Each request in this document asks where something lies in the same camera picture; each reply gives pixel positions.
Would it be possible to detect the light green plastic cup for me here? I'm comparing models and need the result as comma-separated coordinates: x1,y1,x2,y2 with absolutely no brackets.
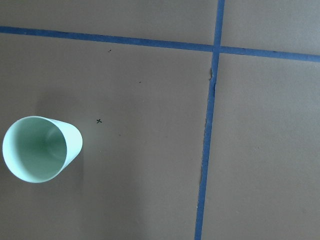
2,116,83,183

